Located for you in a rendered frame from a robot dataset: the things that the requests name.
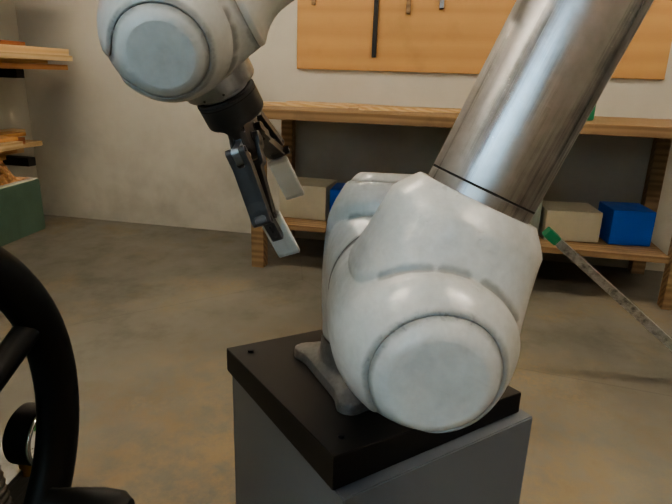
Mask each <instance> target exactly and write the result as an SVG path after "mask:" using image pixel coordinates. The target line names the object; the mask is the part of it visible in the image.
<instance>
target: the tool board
mask: <svg viewBox="0 0 672 504"><path fill-rule="evenodd" d="M515 2H516V0H297V69H325V70H358V71H391V72H424V73H457V74H479V73H480V71H481V69H482V67H483V66H484V64H485V62H486V60H487V58H488V56H489V54H490V52H491V50H492V48H493V46H494V44H495V42H496V40H497V38H498V36H499V34H500V32H501V30H502V28H503V26H504V24H505V22H506V20H507V18H508V16H509V14H510V12H511V10H512V8H513V6H514V4H515ZM671 43H672V0H654V1H653V3H652V5H651V7H650V8H649V10H648V12H647V14H646V16H645V17H644V19H643V21H642V23H641V25H640V26H639V28H638V30H637V32H636V33H635V35H634V37H633V39H632V41H631V42H630V44H629V46H628V48H627V50H626V51H625V53H624V55H623V57H622V58H621V60H620V62H619V64H618V66H617V67H616V69H615V71H614V73H613V75H612V76H611V78H623V79H656V80H664V79H665V74H666V69H667V63H668V58H669V53H670V48H671Z"/></svg>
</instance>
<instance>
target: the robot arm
mask: <svg viewBox="0 0 672 504"><path fill-rule="evenodd" d="M293 1H294V0H99V3H98V8H97V31H98V37H99V41H100V45H101V48H102V51H103V52H104V53H105V55H106V56H108V58H109V60H110V61H111V63H112V65H113V66H114V68H115V69H116V70H117V72H118V73H119V74H120V76H121V78H122V80H123V81H124V83H125V84H126V85H128V86H129V87H130V88H132V89H133V90H135V91H136V92H138V93H139V94H141V95H143V96H145V97H148V98H150V99H153V100H157V101H161V102H170V103H177V102H185V101H187V102H189V103H190V104H192V105H197V107H198V110H199V111H200V113H201V115H202V117H203V118H204V120H205V122H206V124H207V126H208V127H209V129H210V130H211V131H213V132H217V133H219V132H220V133H225V134H227V135H228V138H229V143H230V147H231V149H230V150H227V151H225V156H226V158H227V160H228V162H229V164H230V166H231V168H232V170H233V173H234V176H235V178H236V181H237V184H238V187H239V190H240V192H241V195H242V198H243V201H244V203H245V206H246V209H247V212H248V215H249V217H250V221H251V224H252V225H253V227H254V228H257V227H260V226H262V228H263V230H264V232H265V233H266V235H267V237H268V239H269V240H270V242H271V244H272V246H273V247H274V249H275V251H276V253H277V255H278V256H279V258H282V257H285V256H289V255H292V254H296V253H299V252H300V248H299V246H298V244H297V242H296V241H295V239H294V237H293V235H292V233H291V231H290V229H289V227H288V225H287V224H286V222H285V220H284V218H283V216H282V214H281V212H280V210H277V211H276V210H275V207H274V203H273V199H272V195H271V192H270V188H269V184H268V181H267V177H266V173H265V170H264V166H265V164H266V159H265V157H267V158H268V159H269V160H270V161H268V165H269V167H270V169H271V171H272V173H273V175H274V177H275V179H276V181H277V183H278V185H279V187H280V189H281V191H282V192H283V194H284V196H285V198H286V200H290V199H293V198H296V197H299V196H302V195H304V193H305V192H304V190H303V188H302V186H301V184H300V182H299V180H298V178H297V176H296V173H295V171H294V169H293V167H292V165H291V163H290V161H289V159H288V157H287V156H286V154H289V153H290V149H289V147H288V146H285V147H282V146H283V145H284V139H283V138H282V137H281V135H280V134H279V133H278V131H277V130H276V129H275V127H274V126H273V124H272V123H271V122H270V120H269V119H268V118H267V116H266V115H265V114H264V112H263V111H262V109H263V105H264V103H263V100H262V98H261V96H260V94H259V91H258V89H257V87H256V85H255V83H254V81H253V80H252V79H251V78H252V76H253V73H254V68H253V65H252V63H251V61H250V59H249V56H250V55H252V54H253V53H254V52H255V51H257V50H258V49H259V48H260V47H262V46H264V45H265V44H266V40H267V35H268V32H269V29H270V26H271V24H272V22H273V20H274V18H275V17H276V16H277V15H278V13H279V12H280V11H281V10H282V9H284V8H285V7H286V6H287V5H289V4H290V3H291V2H293ZM653 1H654V0H516V2H515V4H514V6H513V8H512V10H511V12H510V14H509V16H508V18H507V20H506V22H505V24H504V26H503V28H502V30H501V32H500V34H499V36H498V38H497V40H496V42H495V44H494V46H493V48H492V50H491V52H490V54H489V56H488V58H487V60H486V62H485V64H484V66H483V67H482V69H481V71H480V73H479V75H478V77H477V79H476V81H475V83H474V85H473V87H472V89H471V91H470V93H469V95H468V97H467V99H466V101H465V103H464V105H463V107H462V109H461V111H460V113H459V115H458V117H457V119H456V121H455V123H454V125H453V127H452V129H451V131H450V133H449V135H448V137H447V139H446V141H445V143H444V145H443V147H442V149H441V151H440V153H439V155H438V157H437V159H436V161H435V163H434V165H433V166H432V168H431V170H430V172H429V174H426V173H423V172H418V173H415V174H397V173H377V172H360V173H358V174H356V175H355V176H354V177H353V178H352V179H351V181H348V182H347V183H346V184H345V185H344V187H343V188H342V189H341V191H340V193H339V194H338V196H337V198H336V199H335V201H334V203H333V205H332V207H331V210H330V212H329V215H328V220H327V226H326V233H325V242H324V253H323V265H322V317H323V326H322V337H321V341H318V342H304V343H300V344H297V345H296V346H295V354H294V356H295V358H296V359H298V360H299V361H301V362H303V363H304V364H305V365H306V366H307V367H308V368H309V369H310V370H311V372H312V373H313V374H314V375H315V377H316V378H317V379H318V380H319V382H320V383H321V384H322V385H323V386H324V388H325V389H326V390H327V391H328V393H329V394H330V395H331V396H332V398H333V399H334V401H335V406H336V410H337V411H338V412H339V413H341V414H343V415H348V416H354V415H359V414H361V413H363V412H365V411H368V410H371V411H373V412H377V413H379V414H380V415H382V416H384V417H385V418H387V419H389V420H391V421H393V422H395V423H397V424H400V425H402V426H405V427H408V428H412V429H417V430H421V431H424V432H428V433H448V432H453V431H457V430H460V429H463V428H465V427H467V426H470V425H472V424H473V423H475V422H477V421H478V420H480V419H481V418H482V417H484V416H485V415H486V414H487V413H488V412H489V411H490V410H491V409H492V408H493V407H494V406H495V404H496V403H497V402H498V400H499V399H500V398H501V396H502V395H503V393H504V391H505V390H506V388H507V386H508V384H509V382H510V380H511V378H512V376H513V373H514V371H515V368H516V365H517V362H518V359H519V354H520V333H521V329H522V325H523V321H524V317H525V313H526V310H527V306H528V302H529V299H530V295H531V292H532V289H533V286H534V283H535V280H536V276H537V273H538V270H539V268H540V265H541V263H542V260H543V258H542V250H541V244H540V240H539V236H538V231H537V228H536V227H534V226H532V225H531V224H529V223H530V221H531V219H532V217H533V216H534V214H535V212H536V210H537V208H538V207H539V205H540V203H541V201H542V200H543V198H544V196H545V194H546V192H547V191H548V189H549V187H550V185H551V183H552V182H553V180H554V178H555V176H556V175H557V173H558V171H559V169H560V167H561V166H562V164H563V162H564V160H565V158H566V157H567V155H568V153H569V151H570V150H571V148H572V146H573V144H574V142H575V141H576V139H577V137H578V135H579V133H580V132H581V130H582V128H583V126H584V125H585V123H586V121H587V119H588V117H589V116H590V114H591V112H592V110H593V108H594V107H595V105H596V103H597V101H598V100H599V98H600V96H601V94H602V92H603V91H604V89H605V87H606V85H607V83H608V82H609V80H610V78H611V76H612V75H613V73H614V71H615V69H616V67H617V66H618V64H619V62H620V60H621V58H622V57H623V55H624V53H625V51H626V50H627V48H628V46H629V44H630V42H631V41H632V39H633V37H634V35H635V33H636V32H637V30H638V28H639V26H640V25H641V23H642V21H643V19H644V17H645V16H646V14H647V12H648V10H649V8H650V7H651V5H652V3H653ZM274 139H275V140H274ZM284 155H285V156H284ZM255 159H256V160H255ZM271 159H273V160H271ZM253 160H254V161H253Z"/></svg>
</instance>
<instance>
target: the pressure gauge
mask: <svg viewBox="0 0 672 504"><path fill-rule="evenodd" d="M35 434H36V404H35V402H27V403H24V404H22V405H21V406H20V407H19V408H18V409H17V410H16V411H15V412H14V413H13V414H12V416H11V417H10V419H9V420H8V422H7V425H6V427H5V430H4V434H3V440H2V447H3V453H4V456H5V458H6V459H7V461H8V462H10V463H12V464H18V467H19V469H21V470H22V472H23V477H29V476H30V473H31V467H32V461H33V454H34V447H35Z"/></svg>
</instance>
